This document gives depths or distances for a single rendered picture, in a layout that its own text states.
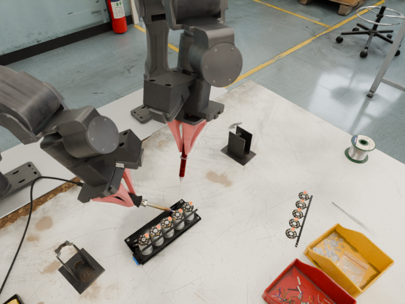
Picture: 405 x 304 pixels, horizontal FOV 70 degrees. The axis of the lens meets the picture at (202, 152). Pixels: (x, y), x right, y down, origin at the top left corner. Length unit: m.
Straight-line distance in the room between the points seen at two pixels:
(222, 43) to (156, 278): 0.46
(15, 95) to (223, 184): 0.48
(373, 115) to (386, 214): 1.69
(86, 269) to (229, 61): 0.49
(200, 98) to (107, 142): 0.15
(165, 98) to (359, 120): 2.04
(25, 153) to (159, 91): 0.62
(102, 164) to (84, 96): 1.97
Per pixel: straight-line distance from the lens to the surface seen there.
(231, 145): 0.79
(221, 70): 0.39
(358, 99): 2.56
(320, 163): 0.85
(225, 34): 0.38
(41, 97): 0.49
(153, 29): 0.72
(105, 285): 0.65
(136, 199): 0.60
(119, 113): 0.98
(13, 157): 0.95
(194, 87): 0.45
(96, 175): 0.51
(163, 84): 0.39
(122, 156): 0.47
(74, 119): 0.43
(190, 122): 0.47
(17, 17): 3.12
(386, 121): 2.44
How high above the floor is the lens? 1.34
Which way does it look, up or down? 47 degrees down
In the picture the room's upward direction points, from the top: straight up
